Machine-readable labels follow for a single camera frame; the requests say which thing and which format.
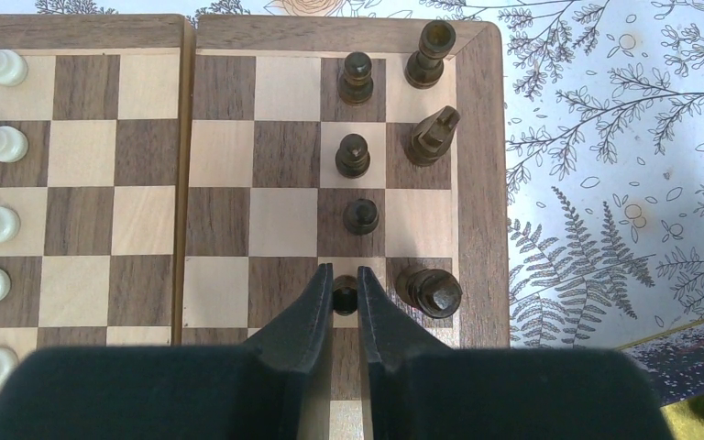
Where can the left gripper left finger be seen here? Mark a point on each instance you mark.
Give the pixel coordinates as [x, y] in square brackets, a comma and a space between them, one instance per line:
[274, 385]

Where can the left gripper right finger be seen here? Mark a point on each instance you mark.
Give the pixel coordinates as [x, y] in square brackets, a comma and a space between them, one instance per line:
[417, 387]

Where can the dark chess piece five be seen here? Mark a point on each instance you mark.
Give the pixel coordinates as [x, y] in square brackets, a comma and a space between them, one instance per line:
[434, 292]

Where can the dark chess piece seven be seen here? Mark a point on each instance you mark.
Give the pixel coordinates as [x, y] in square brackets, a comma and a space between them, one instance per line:
[345, 294]

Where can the dark chess piece six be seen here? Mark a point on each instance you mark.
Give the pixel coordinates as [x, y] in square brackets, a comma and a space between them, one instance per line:
[361, 217]

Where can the dark chess piece three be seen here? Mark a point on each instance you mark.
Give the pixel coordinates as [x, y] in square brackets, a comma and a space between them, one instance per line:
[352, 158]

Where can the yellow tin box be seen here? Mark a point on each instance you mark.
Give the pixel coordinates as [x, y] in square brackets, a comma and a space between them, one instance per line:
[674, 363]

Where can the dark chess piece two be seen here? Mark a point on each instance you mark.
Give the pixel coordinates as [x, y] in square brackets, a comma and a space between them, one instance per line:
[355, 84]

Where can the dark chess piece one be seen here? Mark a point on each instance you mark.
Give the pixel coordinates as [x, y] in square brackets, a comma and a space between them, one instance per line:
[425, 66]

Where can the dark chess piece four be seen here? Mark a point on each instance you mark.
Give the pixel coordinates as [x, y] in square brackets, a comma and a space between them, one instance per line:
[431, 139]

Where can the wooden chess board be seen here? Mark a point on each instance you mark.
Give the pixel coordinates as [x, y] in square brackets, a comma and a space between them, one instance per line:
[180, 184]

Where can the floral table cloth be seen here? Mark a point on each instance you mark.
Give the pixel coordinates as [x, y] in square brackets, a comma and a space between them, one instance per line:
[603, 142]

